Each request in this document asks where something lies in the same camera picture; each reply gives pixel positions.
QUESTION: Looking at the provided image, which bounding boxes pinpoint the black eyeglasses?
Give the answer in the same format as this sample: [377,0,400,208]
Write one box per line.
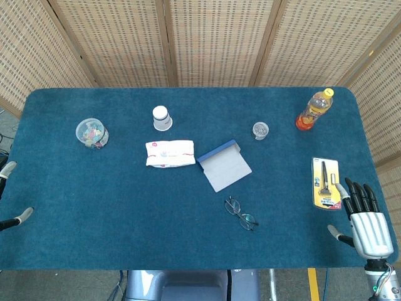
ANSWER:
[224,196,259,232]

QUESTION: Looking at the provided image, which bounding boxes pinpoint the blue and white glasses box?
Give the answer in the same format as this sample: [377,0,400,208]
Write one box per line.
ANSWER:
[196,139,253,193]

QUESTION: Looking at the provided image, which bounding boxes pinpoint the metal table leg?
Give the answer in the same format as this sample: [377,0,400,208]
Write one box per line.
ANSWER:
[268,268,278,301]

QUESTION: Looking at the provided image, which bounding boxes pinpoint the clear tub of coloured clips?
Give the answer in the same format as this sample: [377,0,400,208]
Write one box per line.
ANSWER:
[75,117,110,150]

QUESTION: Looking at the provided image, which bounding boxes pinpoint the yellow razor blister pack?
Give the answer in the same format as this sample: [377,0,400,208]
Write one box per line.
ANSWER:
[311,157,343,210]

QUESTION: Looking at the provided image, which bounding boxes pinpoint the thin coloured wrist wires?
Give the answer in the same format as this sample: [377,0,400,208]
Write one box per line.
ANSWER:
[372,262,396,298]

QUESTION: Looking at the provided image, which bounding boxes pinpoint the yellow floor tape strip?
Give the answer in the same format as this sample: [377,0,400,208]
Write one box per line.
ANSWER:
[307,268,320,301]

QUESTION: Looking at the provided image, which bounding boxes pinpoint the orange drink bottle yellow cap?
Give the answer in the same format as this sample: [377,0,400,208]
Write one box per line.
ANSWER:
[295,88,335,131]

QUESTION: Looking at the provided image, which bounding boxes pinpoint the blue-grey robot torso base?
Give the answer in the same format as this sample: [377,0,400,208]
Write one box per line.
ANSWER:
[125,269,261,301]

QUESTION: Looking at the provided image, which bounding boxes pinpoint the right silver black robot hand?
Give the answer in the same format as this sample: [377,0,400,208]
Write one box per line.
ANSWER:
[327,177,395,261]

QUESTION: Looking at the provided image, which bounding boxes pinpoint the small clear jar metal bits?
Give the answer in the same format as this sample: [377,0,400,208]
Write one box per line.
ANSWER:
[252,121,270,141]

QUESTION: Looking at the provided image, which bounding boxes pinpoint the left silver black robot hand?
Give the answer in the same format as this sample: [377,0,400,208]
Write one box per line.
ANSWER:
[0,161,34,232]

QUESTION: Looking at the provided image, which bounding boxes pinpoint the blue felt table cloth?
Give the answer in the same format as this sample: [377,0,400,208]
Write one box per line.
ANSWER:
[0,87,399,271]

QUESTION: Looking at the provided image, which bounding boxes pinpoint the upturned white paper cup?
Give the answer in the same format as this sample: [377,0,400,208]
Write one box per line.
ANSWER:
[152,105,174,132]

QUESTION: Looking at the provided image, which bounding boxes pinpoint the woven bamboo folding screen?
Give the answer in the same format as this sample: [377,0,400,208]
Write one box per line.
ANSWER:
[0,0,401,239]

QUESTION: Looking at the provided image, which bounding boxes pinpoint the white wet wipes pack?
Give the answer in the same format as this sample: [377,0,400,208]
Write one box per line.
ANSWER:
[145,139,197,169]

